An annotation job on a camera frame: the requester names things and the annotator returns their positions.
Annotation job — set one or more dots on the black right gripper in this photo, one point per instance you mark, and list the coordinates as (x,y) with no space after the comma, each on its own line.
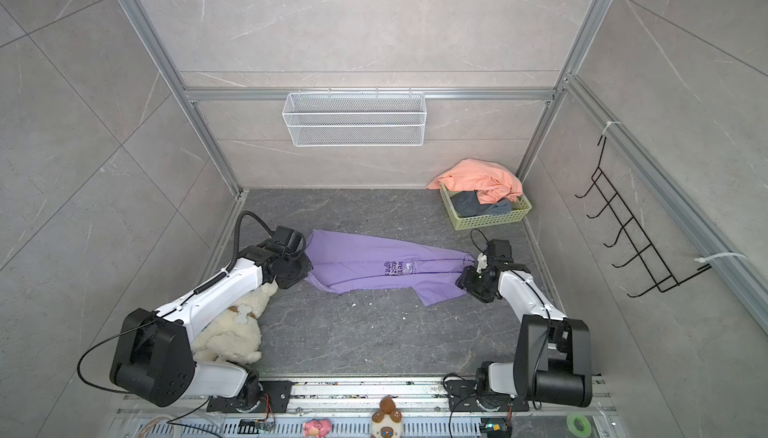
(467,279)

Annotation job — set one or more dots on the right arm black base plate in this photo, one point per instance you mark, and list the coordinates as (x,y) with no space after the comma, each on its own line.
(464,396)

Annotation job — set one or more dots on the orange t shirt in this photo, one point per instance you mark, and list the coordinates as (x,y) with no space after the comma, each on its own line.
(490,181)

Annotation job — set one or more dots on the small electronics board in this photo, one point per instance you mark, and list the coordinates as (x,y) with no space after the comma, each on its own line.
(254,427)

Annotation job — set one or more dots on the green plastic basket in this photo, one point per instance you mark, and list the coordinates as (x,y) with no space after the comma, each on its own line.
(521,208)

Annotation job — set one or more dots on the white plush dog toy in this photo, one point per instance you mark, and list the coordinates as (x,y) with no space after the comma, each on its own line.
(234,335)

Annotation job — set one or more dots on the pink small toy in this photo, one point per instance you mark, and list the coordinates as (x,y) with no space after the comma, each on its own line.
(316,428)

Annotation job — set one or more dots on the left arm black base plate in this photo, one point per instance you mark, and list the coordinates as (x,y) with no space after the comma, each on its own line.
(256,397)

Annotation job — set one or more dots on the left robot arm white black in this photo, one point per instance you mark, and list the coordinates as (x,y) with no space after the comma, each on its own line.
(154,356)

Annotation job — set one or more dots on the purple t shirt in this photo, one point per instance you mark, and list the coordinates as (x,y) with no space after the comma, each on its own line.
(345,262)

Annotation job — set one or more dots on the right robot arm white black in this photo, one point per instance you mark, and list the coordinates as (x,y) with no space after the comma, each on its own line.
(552,362)

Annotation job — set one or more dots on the green tape roll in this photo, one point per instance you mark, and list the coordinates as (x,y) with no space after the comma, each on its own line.
(579,425)

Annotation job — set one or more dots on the dark blue t shirt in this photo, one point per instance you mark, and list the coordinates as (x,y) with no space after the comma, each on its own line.
(466,204)

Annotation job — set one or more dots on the brown white small plush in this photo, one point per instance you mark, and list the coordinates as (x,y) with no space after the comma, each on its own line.
(387,421)

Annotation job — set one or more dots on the white wire mesh basket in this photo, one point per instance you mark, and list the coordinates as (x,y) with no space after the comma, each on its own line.
(347,119)

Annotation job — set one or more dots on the aluminium frame rail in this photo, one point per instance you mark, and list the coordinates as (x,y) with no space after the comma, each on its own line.
(147,34)

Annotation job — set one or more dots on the green yellow electronics box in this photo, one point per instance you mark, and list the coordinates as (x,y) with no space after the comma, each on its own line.
(495,428)

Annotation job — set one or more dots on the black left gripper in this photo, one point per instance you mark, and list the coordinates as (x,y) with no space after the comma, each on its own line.
(307,266)

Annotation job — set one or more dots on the black wire hook rack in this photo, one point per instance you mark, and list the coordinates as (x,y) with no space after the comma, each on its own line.
(632,232)

